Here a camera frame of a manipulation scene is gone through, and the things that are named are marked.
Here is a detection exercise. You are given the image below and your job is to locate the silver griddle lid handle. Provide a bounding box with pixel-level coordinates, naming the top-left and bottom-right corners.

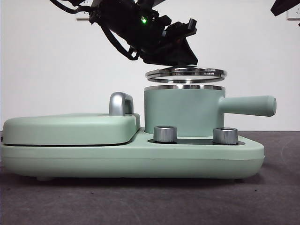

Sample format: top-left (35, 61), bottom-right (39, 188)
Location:
top-left (109, 92), bottom-right (135, 117)

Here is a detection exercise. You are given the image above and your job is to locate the mint green breakfast machine base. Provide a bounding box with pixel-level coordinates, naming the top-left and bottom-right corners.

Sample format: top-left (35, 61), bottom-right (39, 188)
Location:
top-left (0, 126), bottom-right (265, 182)

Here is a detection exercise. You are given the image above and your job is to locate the silver control knob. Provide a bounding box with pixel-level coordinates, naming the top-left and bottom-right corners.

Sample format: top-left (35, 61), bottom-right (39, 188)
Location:
top-left (212, 127), bottom-right (239, 144)
top-left (153, 126), bottom-right (178, 143)

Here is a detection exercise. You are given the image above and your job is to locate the mint green handled pot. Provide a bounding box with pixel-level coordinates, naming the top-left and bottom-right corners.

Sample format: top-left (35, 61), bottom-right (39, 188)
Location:
top-left (143, 84), bottom-right (278, 139)

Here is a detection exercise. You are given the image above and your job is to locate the mint green griddle lid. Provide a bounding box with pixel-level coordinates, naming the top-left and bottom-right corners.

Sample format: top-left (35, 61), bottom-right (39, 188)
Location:
top-left (2, 113), bottom-right (142, 146)

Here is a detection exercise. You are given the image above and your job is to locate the glass pot lid green knob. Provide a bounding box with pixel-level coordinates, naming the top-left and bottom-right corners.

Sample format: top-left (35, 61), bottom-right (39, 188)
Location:
top-left (145, 64), bottom-right (227, 84)

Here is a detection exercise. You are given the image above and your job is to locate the white wall socket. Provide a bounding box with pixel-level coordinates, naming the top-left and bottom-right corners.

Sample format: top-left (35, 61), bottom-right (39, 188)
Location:
top-left (75, 0), bottom-right (94, 22)
top-left (287, 9), bottom-right (300, 20)

